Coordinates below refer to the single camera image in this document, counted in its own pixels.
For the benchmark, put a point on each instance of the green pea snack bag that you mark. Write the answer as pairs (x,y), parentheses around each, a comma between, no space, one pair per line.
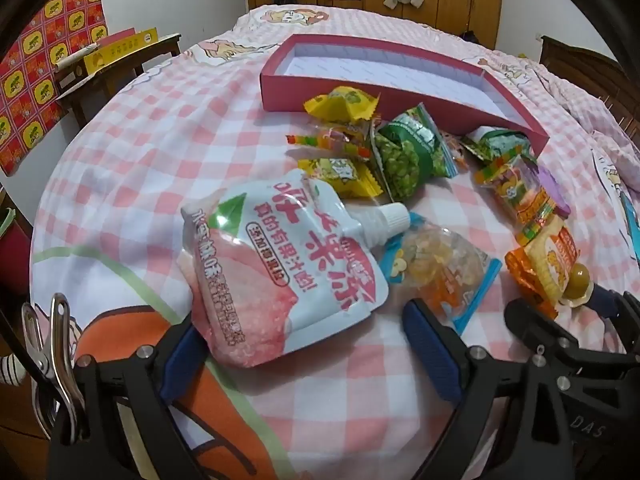
(410,160)

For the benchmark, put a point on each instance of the purple jelly cup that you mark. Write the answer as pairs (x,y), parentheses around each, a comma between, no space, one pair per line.
(552,190)

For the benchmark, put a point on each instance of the yellow ball lollipop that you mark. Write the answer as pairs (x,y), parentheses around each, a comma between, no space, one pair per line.
(580,276)

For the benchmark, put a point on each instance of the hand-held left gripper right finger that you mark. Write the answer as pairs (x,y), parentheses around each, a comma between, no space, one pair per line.
(430,350)

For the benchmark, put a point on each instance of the metal spring clip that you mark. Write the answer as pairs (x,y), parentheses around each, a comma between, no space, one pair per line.
(55,355)

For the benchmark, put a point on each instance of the yellow snack packet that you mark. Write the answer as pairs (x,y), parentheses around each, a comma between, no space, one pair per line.
(340,105)
(340,170)

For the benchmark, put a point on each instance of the pink checked quilt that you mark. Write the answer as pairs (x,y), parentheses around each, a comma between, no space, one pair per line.
(600,120)

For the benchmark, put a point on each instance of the orange cake snack packet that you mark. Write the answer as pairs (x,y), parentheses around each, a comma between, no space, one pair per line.
(545,260)

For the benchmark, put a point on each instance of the yellow cardboard box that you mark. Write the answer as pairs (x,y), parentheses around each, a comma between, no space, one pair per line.
(120,50)

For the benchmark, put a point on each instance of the green white snack packet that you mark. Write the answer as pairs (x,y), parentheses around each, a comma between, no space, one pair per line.
(500,142)

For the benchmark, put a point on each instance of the clear blue-edged gummy packet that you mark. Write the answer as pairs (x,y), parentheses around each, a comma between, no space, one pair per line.
(440,260)

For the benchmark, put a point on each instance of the pink checked cartoon bed sheet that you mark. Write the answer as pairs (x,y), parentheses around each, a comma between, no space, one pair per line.
(150,135)

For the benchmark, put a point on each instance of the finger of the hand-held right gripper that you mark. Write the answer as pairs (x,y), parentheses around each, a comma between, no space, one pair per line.
(607,302)
(540,325)

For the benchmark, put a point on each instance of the rainbow candy strip packet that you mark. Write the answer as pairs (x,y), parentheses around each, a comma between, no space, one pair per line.
(330,141)

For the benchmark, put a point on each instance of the dark wooden side table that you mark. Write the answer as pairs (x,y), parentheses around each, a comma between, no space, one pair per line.
(115,80)

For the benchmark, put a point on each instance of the dark wooden headboard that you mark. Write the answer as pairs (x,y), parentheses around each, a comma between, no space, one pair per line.
(590,75)

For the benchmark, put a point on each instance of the black bag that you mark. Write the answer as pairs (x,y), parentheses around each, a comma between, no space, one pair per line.
(470,37)

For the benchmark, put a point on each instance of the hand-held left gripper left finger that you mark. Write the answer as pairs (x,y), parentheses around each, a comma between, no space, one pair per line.
(177,360)

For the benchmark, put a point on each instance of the peach jelly spout pouch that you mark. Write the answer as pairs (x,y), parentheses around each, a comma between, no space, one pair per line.
(280,270)

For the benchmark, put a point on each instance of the small orange crinkly packet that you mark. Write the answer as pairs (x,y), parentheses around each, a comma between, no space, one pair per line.
(452,150)

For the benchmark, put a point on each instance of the white paper roll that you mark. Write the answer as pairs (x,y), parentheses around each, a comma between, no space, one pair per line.
(80,55)

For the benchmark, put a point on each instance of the red yellow printed wall cloth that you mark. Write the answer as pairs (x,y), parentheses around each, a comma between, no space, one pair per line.
(45,60)

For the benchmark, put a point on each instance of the wooden wardrobe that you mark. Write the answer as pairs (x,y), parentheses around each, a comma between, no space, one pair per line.
(450,0)

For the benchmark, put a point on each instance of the pink shallow cardboard box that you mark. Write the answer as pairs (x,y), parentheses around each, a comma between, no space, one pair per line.
(350,72)

